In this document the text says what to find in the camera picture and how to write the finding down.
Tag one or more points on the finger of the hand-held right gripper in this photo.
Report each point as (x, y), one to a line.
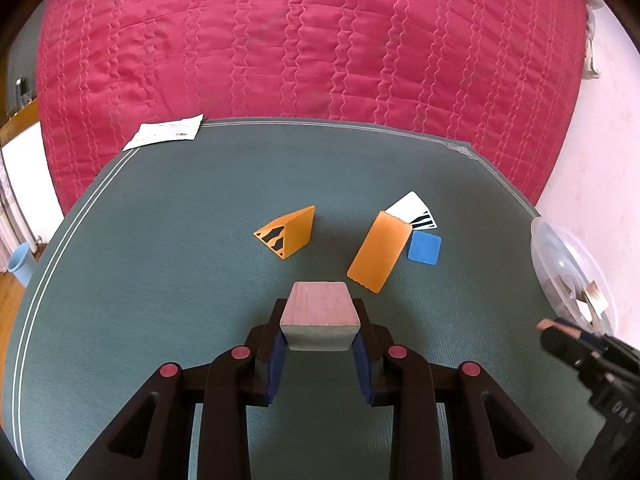
(565, 342)

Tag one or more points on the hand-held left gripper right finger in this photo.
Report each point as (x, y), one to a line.
(362, 375)

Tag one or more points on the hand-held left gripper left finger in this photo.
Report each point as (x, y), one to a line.
(275, 375)

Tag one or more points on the wooden triangular block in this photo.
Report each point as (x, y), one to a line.
(592, 296)

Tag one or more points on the pink wooden cube block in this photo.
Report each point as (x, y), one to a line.
(320, 310)

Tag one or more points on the clear plastic container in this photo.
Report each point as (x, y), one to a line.
(550, 250)

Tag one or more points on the orange rectangular block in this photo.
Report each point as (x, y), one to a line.
(380, 252)

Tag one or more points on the blue square card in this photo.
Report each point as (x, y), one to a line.
(424, 248)

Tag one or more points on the orange black-striped wedge block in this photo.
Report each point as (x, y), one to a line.
(297, 232)

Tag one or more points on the large white black-striped wedge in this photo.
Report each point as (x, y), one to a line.
(412, 207)

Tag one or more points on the green mat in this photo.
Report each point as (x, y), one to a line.
(175, 280)

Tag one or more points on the white paper sheet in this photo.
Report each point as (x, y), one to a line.
(165, 131)

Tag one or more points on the light blue bin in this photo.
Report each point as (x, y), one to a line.
(21, 265)

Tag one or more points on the red quilted blanket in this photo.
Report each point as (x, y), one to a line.
(310, 40)

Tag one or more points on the wooden furniture top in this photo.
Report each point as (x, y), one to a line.
(17, 122)

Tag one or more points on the small dark object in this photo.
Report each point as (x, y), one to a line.
(22, 92)

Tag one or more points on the grey object by wall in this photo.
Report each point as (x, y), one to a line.
(591, 50)

